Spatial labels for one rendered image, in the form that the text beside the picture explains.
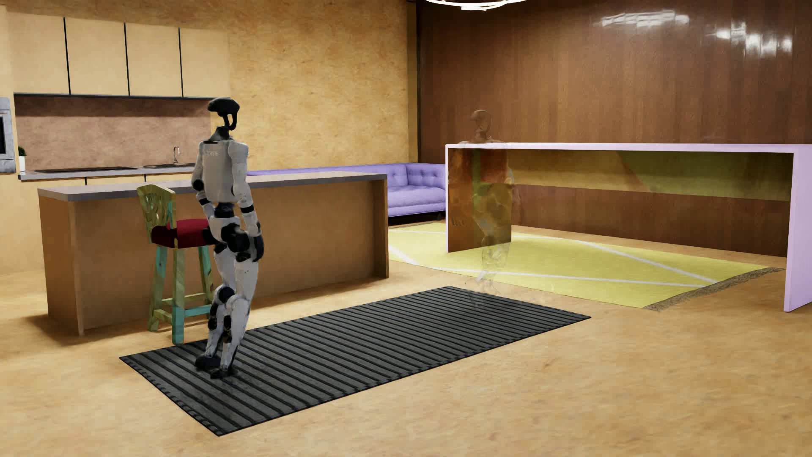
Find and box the black cooktop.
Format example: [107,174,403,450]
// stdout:
[33,166,138,174]

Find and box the wooden kitchen island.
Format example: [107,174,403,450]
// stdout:
[37,171,390,336]

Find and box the white ring ceiling lamp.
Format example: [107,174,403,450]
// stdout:
[424,0,527,12]

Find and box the translucent ghost robot figure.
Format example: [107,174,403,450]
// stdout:
[447,109,518,294]

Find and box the built-in steel oven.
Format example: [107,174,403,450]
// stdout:
[0,96,16,175]

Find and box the white robot leg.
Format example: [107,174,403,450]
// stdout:
[216,249,261,380]
[195,244,233,372]

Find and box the yellow green rug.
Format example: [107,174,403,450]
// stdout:
[388,221,784,312]

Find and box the black striped rug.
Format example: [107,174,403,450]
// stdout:
[119,286,591,437]

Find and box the grey kitchen counter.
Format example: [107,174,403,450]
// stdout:
[19,163,198,185]

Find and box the black robot head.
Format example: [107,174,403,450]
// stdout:
[207,97,241,142]

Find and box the light purple desk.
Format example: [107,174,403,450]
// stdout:
[445,142,812,313]

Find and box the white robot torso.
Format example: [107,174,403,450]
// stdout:
[192,138,250,206]

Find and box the beige wall cabinet door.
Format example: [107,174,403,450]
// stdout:
[6,13,68,96]
[180,27,230,99]
[66,17,129,97]
[126,22,183,98]

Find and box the white right robot leg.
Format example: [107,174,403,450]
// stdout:
[195,244,233,372]

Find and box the green stool red cushion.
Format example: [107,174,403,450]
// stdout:
[136,184,220,345]

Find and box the purple tufted sofa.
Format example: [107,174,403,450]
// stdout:
[247,162,447,218]

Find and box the white left robot leg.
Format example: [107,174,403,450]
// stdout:
[216,249,261,380]

